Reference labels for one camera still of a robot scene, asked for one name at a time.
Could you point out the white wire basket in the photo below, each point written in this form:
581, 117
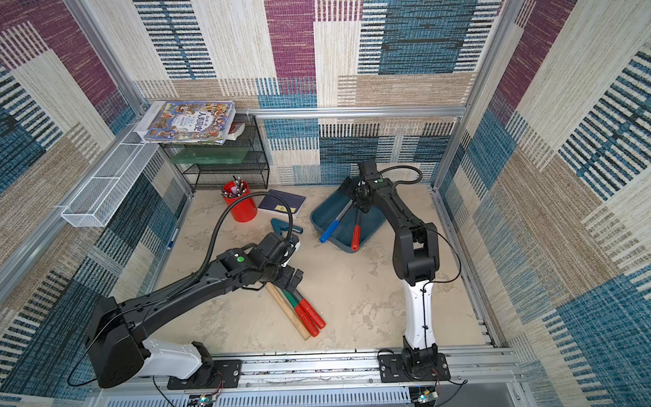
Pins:
96, 203

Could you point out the pens in cup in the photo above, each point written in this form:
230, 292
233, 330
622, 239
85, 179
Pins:
235, 189

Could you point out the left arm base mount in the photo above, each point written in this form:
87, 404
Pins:
223, 374

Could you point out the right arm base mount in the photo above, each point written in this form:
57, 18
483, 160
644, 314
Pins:
396, 368

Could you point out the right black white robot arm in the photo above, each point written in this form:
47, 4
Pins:
416, 258

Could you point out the red pen cup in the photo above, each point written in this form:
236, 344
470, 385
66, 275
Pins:
245, 211

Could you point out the dark hoe with red grip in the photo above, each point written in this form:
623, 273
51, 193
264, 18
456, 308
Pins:
357, 231

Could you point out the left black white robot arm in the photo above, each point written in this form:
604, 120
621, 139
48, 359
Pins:
118, 337

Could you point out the blue marker pen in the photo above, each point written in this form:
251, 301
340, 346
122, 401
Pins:
173, 239

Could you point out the chrome hoe with blue grip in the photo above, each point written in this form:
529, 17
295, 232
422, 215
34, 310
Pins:
335, 223

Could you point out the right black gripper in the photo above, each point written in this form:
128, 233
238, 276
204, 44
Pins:
363, 193

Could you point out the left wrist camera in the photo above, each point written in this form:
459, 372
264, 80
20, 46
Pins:
295, 245

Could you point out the teal hole punch tool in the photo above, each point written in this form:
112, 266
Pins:
281, 226

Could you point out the teal plastic storage box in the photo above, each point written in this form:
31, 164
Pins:
351, 219

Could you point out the dark blue notebook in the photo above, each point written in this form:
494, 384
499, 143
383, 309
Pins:
276, 200

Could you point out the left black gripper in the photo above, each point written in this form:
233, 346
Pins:
286, 282

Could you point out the colourful picture book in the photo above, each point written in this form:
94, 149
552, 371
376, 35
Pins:
210, 122

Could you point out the green tray on shelf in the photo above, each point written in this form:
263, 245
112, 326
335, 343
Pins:
210, 155

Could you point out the black wire mesh shelf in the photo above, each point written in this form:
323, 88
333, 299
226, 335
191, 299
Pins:
211, 166

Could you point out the wooden handled hoe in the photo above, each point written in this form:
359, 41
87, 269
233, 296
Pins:
288, 312

